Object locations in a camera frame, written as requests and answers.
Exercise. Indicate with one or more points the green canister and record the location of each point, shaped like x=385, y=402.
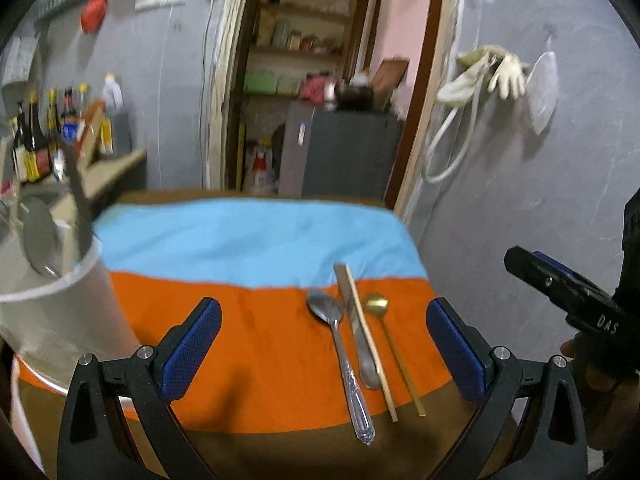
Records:
x=281, y=35

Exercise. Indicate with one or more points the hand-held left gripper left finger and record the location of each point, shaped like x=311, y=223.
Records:
x=192, y=350

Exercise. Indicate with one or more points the wooden shelf unit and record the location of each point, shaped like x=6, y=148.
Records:
x=300, y=25

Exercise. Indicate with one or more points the wooden chopstick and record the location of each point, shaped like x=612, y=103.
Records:
x=389, y=402

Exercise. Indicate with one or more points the red white bottle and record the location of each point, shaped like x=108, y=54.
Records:
x=260, y=170

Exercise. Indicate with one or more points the blue white packet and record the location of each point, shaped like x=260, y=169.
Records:
x=74, y=132

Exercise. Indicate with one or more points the gold spoon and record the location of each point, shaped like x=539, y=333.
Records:
x=376, y=303

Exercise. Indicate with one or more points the dark metal bowl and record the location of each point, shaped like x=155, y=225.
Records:
x=352, y=97

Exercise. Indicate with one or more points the dark sauce bottle yellow label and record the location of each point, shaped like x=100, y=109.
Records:
x=37, y=155

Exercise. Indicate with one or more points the green box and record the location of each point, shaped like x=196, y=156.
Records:
x=260, y=83

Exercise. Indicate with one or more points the pink cloth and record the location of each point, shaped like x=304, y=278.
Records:
x=316, y=89

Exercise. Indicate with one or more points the grey cabinet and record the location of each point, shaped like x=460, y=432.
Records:
x=345, y=155

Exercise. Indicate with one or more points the cream rubber glove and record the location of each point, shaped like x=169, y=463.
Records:
x=465, y=85
x=510, y=75

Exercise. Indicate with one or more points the paper sheet on wall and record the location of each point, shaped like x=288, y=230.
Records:
x=17, y=60

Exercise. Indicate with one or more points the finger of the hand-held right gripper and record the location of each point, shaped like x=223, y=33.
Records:
x=550, y=280

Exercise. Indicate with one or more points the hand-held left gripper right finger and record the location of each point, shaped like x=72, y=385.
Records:
x=456, y=350

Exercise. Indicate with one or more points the person's right hand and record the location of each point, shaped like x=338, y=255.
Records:
x=600, y=377

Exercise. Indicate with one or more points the wooden board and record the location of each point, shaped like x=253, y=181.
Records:
x=390, y=82

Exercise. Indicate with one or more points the white plastic utensil holder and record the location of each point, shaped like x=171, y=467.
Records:
x=75, y=320

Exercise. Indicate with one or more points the orange seasoning packet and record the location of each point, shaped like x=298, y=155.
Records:
x=95, y=130

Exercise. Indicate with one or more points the red plastic bag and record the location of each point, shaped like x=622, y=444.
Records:
x=95, y=7

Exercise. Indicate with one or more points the striped blue orange brown cloth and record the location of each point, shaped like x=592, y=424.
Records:
x=260, y=240

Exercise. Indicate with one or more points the wooden door frame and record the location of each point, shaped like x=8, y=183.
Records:
x=430, y=85

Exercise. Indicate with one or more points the silver table knife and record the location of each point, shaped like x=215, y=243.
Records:
x=369, y=367

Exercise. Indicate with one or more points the kitchen counter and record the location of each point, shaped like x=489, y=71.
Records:
x=115, y=170

